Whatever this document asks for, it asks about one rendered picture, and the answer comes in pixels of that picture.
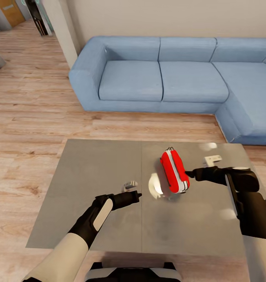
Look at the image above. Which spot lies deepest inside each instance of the radio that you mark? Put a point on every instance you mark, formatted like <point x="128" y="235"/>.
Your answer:
<point x="174" y="171"/>

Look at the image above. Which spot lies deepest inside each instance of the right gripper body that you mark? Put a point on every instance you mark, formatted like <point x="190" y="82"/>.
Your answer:
<point x="207" y="173"/>

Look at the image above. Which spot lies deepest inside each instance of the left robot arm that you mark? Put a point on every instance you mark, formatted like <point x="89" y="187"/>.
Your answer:
<point x="65" y="260"/>

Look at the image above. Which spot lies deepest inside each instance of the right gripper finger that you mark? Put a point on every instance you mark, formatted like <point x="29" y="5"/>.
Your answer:
<point x="190" y="174"/>

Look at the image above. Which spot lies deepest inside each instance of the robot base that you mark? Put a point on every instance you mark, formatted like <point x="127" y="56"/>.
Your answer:
<point x="166" y="274"/>

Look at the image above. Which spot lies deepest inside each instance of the coffee table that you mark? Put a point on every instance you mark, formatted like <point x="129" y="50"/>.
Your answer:
<point x="201" y="221"/>

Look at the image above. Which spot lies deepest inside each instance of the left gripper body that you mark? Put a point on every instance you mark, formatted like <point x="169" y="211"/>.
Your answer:
<point x="129" y="198"/>

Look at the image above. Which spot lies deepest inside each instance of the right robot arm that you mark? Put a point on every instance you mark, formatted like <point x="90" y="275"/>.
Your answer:
<point x="249" y="206"/>

